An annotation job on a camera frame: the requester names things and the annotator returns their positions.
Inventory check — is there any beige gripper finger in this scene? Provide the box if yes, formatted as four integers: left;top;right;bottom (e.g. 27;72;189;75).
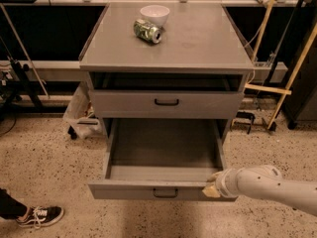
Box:
202;185;220;198

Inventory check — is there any grey drawer cabinet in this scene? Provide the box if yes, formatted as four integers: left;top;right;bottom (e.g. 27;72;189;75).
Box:
80;2;253;135

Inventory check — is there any clear plastic bag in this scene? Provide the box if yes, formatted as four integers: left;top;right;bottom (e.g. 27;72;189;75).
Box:
63;82;102;139

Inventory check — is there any black and white sneaker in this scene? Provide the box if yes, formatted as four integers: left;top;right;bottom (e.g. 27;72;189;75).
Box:
16;206;64;229

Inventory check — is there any wooden frame stand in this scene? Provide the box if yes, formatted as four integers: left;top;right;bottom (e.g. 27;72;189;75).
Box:
245;0;317;131

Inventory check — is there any black tripod stand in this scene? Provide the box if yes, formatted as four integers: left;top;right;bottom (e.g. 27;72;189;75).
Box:
0;38;44;114

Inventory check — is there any grey top drawer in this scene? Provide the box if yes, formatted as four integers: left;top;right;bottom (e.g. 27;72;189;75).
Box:
89;90;244;119

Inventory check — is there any white bowl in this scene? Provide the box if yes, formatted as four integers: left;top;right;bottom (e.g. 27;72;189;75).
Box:
140;5;170;28

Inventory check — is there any grey drawer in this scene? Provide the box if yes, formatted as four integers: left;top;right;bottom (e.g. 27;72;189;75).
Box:
88;118;227;201
89;90;244;119

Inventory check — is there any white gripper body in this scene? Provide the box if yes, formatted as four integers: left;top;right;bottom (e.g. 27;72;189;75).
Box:
207;169;242;198

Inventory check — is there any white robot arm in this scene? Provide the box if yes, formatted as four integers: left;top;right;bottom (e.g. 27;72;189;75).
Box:
202;165;317;216

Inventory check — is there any crushed green soda can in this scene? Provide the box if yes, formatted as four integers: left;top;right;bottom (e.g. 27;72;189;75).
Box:
134;19;161;44

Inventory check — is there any black trouser leg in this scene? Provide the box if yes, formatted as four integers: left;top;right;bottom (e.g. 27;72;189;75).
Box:
0;188;28;219

